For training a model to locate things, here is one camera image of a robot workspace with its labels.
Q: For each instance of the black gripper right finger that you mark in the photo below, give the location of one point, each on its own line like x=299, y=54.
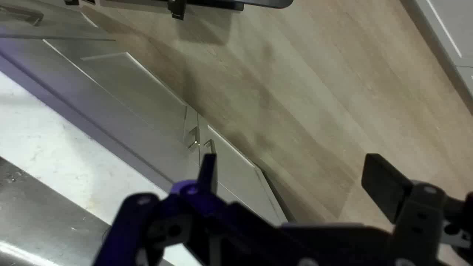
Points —
x=419, y=215

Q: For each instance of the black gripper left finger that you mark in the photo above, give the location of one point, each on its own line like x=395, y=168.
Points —
x=163, y=230

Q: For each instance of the white under-sink cabinet door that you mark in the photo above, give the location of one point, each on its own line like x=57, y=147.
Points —
x=237, y=177
x=128, y=97

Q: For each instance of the white base cabinet run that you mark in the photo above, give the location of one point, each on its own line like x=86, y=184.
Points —
x=448, y=34

